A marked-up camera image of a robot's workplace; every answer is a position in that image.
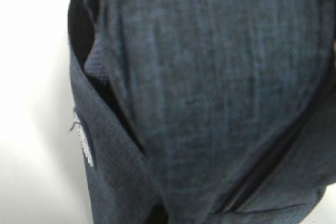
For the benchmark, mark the dark navy fabric lunch bag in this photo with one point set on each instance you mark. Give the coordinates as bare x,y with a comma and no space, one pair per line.
204,111

